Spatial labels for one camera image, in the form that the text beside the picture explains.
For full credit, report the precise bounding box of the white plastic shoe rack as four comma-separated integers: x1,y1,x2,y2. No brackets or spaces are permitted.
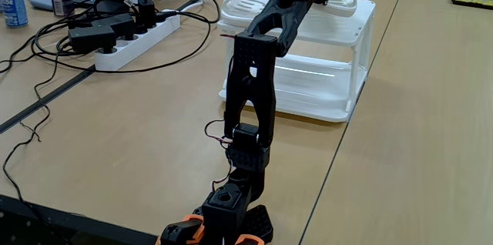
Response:
216,0,377,124

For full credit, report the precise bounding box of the black plug charger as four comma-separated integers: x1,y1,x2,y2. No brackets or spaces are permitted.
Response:
136,0,158,30

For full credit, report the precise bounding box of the white power strip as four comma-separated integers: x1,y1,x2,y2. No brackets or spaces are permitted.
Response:
93,8,182,72

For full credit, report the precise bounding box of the black adapter with green light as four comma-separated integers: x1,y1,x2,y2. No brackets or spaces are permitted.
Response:
91,12,136,41

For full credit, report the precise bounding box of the black power adapter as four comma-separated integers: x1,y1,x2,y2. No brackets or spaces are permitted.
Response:
68,25,117,55

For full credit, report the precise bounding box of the grey computer mouse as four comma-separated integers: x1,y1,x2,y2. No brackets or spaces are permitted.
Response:
29,0,55,12

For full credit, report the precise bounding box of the blue drink can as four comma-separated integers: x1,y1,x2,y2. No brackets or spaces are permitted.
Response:
0,0,29,29

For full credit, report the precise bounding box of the long black cable loop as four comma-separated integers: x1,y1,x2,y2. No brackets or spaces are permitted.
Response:
32,13,213,75

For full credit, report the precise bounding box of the thin black cable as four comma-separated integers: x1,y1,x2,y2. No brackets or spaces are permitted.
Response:
2,50,61,203

